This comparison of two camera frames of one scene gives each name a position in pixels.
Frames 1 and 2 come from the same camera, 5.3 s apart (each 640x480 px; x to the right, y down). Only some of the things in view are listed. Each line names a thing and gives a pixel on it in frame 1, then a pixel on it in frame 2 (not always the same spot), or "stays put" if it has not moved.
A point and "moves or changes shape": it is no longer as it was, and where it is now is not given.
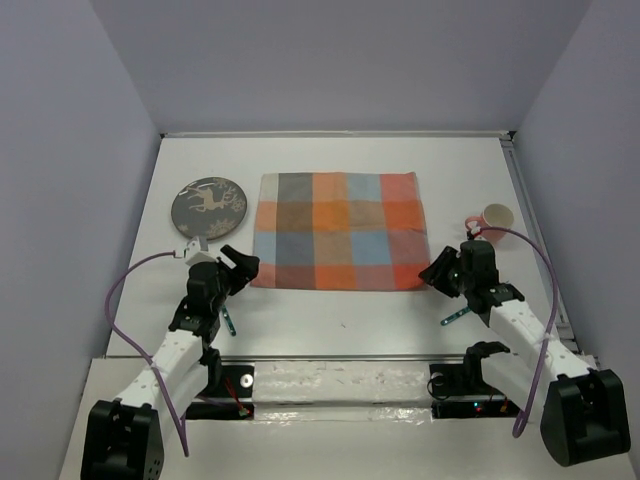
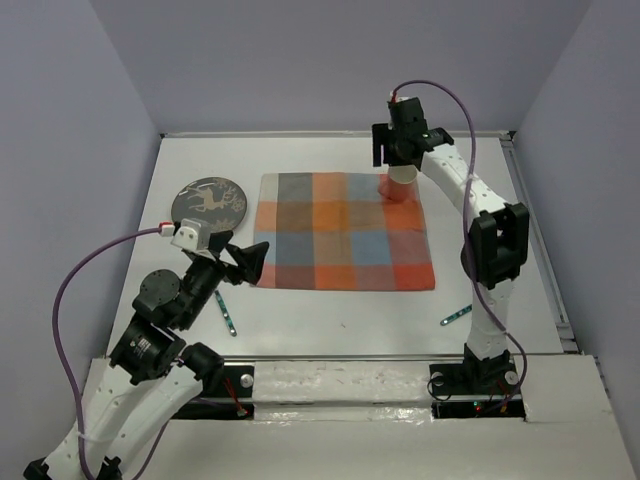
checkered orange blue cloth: x=340 y=231 stays put
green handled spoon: x=229 y=320 stays put
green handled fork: x=455 y=315 stays put
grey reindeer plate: x=208 y=207 stays put
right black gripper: x=433 y=273 to x=381 y=136
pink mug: x=494 y=215 moves or changes shape
